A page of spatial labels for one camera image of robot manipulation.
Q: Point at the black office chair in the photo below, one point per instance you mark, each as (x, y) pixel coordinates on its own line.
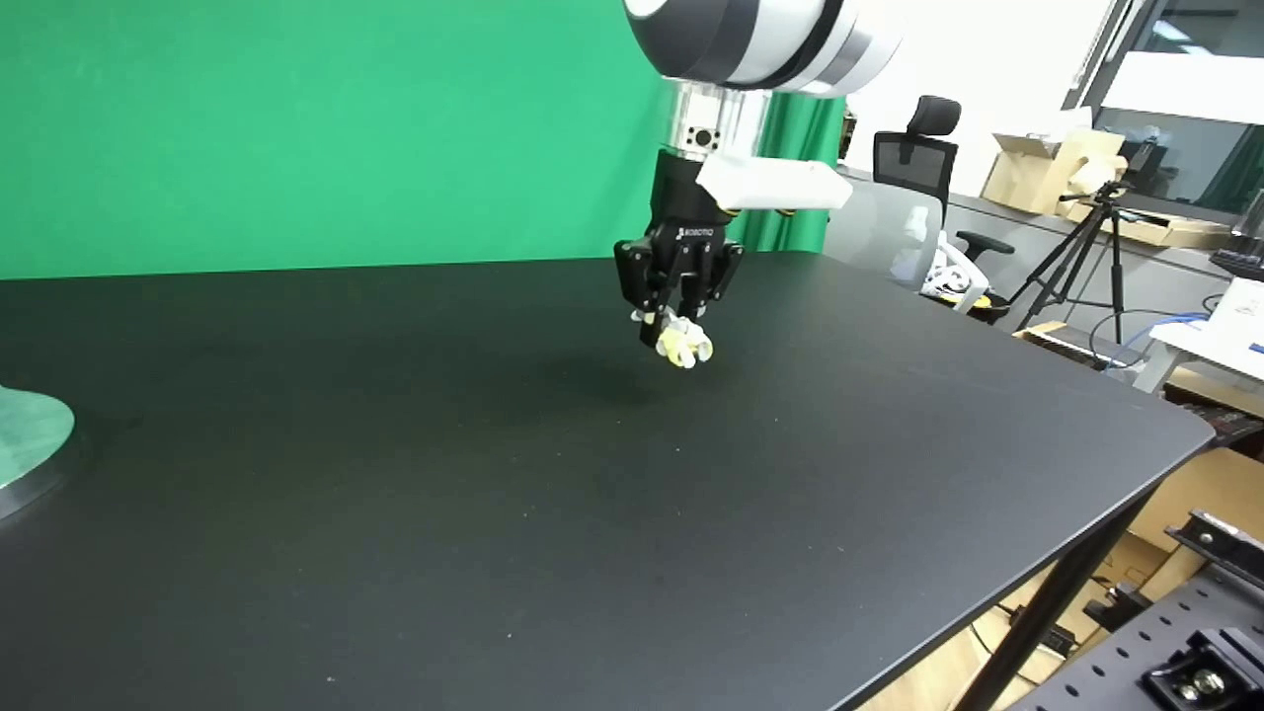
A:
(913, 162)

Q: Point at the black perforated metal board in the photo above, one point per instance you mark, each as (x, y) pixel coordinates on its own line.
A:
(1121, 658)

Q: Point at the white flat box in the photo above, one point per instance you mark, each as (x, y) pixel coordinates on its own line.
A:
(1226, 329)

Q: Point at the grey translucent chair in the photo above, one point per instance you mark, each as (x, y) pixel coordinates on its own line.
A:
(888, 231)

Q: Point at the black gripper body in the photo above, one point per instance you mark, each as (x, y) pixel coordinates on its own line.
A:
(680, 198)

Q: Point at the open cardboard box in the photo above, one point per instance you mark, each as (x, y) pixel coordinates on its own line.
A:
(1033, 172)

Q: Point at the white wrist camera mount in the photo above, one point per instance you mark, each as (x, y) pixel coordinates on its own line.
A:
(771, 183)

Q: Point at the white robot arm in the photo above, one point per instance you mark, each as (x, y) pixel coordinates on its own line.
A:
(755, 42)

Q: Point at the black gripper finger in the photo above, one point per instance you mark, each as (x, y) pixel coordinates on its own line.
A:
(717, 276)
(643, 276)

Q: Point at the white patterned bag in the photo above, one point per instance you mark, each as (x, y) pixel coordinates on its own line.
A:
(950, 272)

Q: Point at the green round mat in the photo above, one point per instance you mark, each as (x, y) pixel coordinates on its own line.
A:
(27, 434)

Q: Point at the black metal bracket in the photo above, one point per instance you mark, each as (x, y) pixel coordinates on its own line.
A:
(1217, 541)

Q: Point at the black table leg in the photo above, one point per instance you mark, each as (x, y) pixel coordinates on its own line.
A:
(1054, 592)

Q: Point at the green backdrop curtain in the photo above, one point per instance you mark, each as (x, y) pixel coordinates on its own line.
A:
(328, 133)

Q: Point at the black camera tripod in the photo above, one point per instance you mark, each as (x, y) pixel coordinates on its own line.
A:
(1088, 243)

